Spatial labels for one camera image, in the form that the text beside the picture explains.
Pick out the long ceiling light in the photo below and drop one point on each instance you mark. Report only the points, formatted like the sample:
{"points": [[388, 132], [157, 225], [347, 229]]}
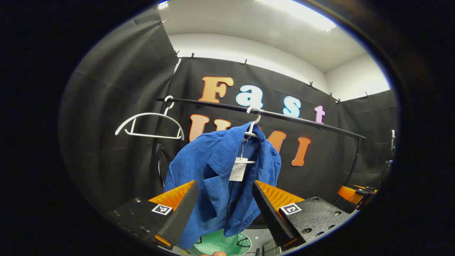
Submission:
{"points": [[302, 12]]}

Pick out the row of small black clips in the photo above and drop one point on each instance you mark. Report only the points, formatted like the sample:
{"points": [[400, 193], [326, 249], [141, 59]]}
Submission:
{"points": [[245, 62]]}

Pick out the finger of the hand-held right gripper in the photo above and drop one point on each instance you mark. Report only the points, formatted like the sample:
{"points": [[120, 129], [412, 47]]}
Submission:
{"points": [[345, 193]]}

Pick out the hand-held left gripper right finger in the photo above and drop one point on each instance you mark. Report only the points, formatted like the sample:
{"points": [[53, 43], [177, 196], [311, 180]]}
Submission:
{"points": [[270, 213]]}

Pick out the black backdrop cloth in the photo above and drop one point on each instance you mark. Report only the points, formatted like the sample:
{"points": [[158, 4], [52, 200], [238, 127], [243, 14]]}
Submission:
{"points": [[117, 89]]}

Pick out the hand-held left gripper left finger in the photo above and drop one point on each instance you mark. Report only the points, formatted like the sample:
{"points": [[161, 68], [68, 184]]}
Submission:
{"points": [[183, 213]]}

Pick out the black clothes rail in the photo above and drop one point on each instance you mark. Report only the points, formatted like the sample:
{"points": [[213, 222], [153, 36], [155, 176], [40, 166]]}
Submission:
{"points": [[227, 106]]}

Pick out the green laundry hamper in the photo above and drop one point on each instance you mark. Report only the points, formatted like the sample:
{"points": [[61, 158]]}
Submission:
{"points": [[220, 245]]}

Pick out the small ceiling light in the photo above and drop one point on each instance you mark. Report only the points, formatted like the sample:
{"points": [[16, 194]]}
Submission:
{"points": [[162, 5]]}

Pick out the white paper garment tag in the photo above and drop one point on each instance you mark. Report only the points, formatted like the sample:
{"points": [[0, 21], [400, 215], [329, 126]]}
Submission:
{"points": [[238, 170]]}

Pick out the white plastic hanger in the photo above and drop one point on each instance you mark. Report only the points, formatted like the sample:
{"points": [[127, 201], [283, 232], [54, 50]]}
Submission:
{"points": [[253, 124], [153, 113]]}

